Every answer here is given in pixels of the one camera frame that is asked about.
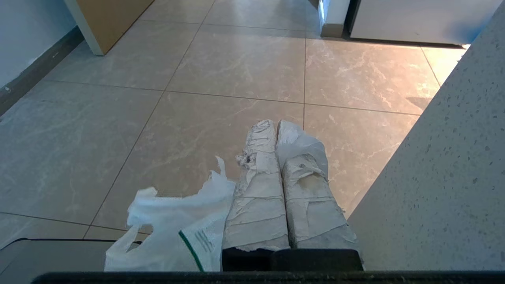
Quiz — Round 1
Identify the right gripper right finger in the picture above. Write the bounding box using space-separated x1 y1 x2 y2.
271 121 364 272

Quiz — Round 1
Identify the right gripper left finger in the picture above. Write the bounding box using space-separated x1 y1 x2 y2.
221 120 291 272

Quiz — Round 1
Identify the white plastic trash bag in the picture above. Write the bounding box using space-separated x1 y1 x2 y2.
104 121 329 272

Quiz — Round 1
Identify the wooden cabinet corner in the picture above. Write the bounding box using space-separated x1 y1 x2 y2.
64 0 155 56

